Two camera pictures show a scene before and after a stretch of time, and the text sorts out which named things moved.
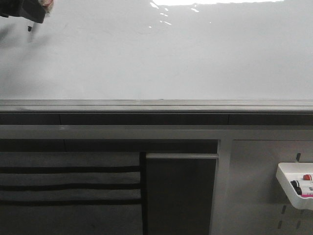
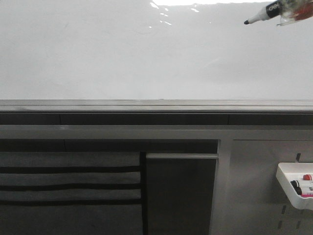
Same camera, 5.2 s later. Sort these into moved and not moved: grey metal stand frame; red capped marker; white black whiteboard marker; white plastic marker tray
Moved: white black whiteboard marker
Not moved: white plastic marker tray; red capped marker; grey metal stand frame
